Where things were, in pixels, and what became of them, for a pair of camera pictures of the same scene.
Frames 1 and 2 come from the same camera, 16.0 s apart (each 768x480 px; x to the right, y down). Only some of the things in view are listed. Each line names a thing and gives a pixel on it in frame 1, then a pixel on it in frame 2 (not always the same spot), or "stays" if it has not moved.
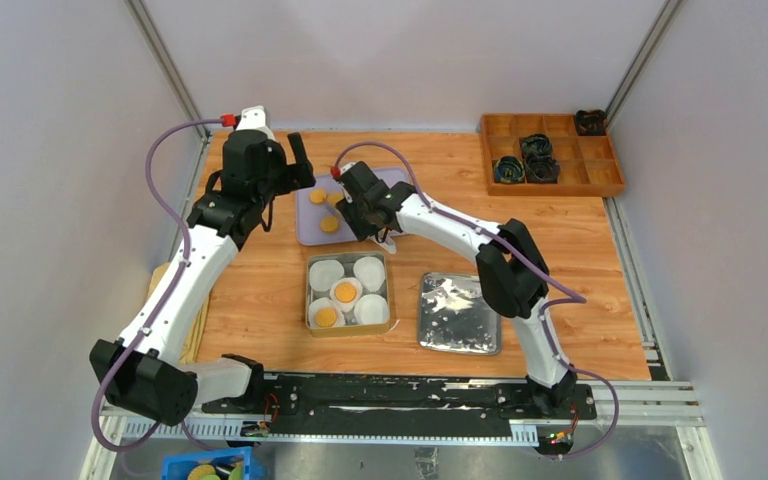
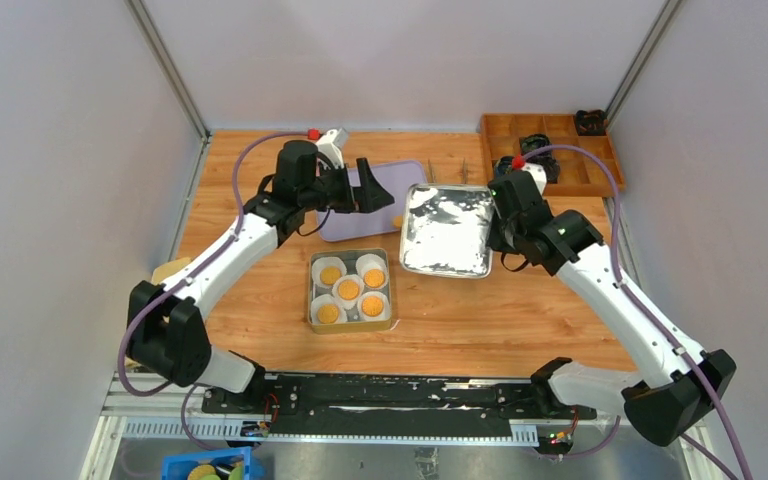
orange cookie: x=329 y=224 to x=373 y=306
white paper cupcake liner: x=324 y=273 stays
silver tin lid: x=454 y=316 to x=444 y=229
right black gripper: x=361 y=229 to x=493 y=238
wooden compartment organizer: x=588 y=163 stays
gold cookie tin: x=347 y=294 stays
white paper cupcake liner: x=370 y=272 stays
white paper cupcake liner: x=372 y=309 stays
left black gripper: x=294 y=175 to x=367 y=196
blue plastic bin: x=179 y=467 stays
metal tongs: x=385 y=242 to x=431 y=177
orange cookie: x=345 y=292 stays
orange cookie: x=325 y=317 stays
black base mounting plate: x=403 y=407 stays
